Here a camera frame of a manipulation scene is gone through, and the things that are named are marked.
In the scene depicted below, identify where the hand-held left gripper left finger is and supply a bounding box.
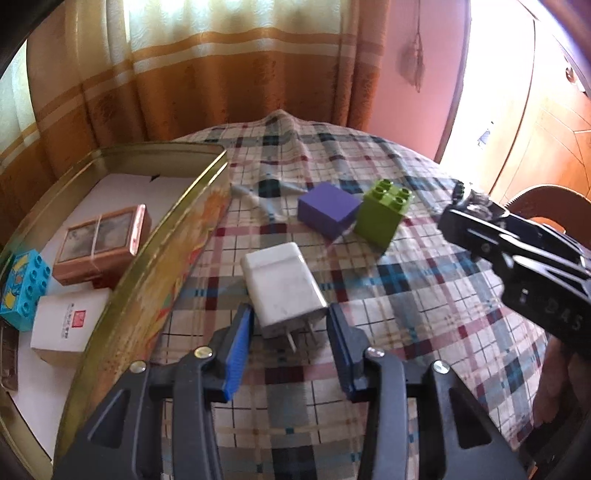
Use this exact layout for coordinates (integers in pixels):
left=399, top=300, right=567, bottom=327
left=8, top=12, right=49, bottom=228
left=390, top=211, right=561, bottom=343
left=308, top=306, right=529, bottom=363
left=53, top=304, right=256, bottom=480

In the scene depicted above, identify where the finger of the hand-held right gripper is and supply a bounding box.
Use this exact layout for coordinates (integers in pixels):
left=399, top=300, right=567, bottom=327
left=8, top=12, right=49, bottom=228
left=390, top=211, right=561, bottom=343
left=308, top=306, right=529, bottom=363
left=480, top=203, right=583, bottom=266
left=438, top=208, right=515, bottom=278

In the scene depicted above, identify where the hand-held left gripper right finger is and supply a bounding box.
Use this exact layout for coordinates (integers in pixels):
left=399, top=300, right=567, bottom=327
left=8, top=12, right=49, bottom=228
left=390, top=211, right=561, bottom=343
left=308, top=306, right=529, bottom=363
left=326, top=304, right=529, bottom=480

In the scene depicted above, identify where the orange and cream curtain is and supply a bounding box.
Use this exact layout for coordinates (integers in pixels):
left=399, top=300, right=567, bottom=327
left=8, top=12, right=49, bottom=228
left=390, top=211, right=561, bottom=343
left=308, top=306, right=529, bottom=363
left=0, top=0, right=393, bottom=185

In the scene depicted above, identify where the person's right forearm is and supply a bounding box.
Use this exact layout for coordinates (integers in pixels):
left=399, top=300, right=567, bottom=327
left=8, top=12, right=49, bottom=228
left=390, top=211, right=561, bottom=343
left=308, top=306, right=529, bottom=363
left=531, top=337, right=583, bottom=430

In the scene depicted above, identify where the purple charger plug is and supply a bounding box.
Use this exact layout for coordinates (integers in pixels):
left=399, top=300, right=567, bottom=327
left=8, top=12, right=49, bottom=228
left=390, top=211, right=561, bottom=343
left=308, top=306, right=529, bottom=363
left=298, top=181, right=362, bottom=241

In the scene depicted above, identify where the wooden chair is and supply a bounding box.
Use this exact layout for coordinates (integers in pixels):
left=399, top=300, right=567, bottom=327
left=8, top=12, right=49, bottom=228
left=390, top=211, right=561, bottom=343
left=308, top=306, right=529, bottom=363
left=502, top=185, right=591, bottom=243

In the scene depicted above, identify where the white charger plug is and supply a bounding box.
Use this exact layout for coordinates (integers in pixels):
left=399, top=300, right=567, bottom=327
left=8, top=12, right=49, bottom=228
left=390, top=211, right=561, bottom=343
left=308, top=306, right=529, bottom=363
left=240, top=242, right=329, bottom=354

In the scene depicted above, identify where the blue toy brick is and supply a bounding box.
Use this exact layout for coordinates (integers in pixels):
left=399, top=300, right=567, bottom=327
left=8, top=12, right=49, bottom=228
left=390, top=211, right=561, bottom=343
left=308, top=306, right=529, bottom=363
left=0, top=249, right=52, bottom=330

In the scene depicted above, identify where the green toy brick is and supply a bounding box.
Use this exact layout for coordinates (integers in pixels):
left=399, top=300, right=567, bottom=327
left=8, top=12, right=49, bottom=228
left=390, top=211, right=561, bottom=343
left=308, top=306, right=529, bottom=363
left=355, top=179, right=415, bottom=252

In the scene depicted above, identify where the long brown bar box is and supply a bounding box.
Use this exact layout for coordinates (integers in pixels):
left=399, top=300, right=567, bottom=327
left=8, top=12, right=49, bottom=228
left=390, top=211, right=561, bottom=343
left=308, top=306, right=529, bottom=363
left=0, top=323, right=20, bottom=393

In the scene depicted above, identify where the hanging wall ornament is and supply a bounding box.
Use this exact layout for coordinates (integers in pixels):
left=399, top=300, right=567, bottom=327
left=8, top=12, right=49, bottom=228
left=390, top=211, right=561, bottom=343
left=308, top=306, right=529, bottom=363
left=401, top=25, right=428, bottom=89

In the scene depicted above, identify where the golden tin box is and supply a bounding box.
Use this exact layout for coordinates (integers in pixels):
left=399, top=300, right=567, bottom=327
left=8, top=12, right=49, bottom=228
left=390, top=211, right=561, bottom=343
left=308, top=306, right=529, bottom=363
left=0, top=142, right=232, bottom=468

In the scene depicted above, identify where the wooden wardrobe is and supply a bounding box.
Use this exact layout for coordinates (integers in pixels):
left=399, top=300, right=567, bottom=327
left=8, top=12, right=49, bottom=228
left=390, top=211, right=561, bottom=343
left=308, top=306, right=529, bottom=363
left=488, top=14, right=591, bottom=200

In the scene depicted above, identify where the white box with red label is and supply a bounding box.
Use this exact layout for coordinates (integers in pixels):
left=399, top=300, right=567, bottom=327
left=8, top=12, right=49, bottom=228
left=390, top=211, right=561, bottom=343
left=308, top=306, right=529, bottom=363
left=30, top=288, right=114, bottom=367

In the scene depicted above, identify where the brown box with rubber band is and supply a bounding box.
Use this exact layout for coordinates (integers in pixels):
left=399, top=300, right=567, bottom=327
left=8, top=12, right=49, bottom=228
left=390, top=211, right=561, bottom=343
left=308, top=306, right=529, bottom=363
left=52, top=205, right=153, bottom=291

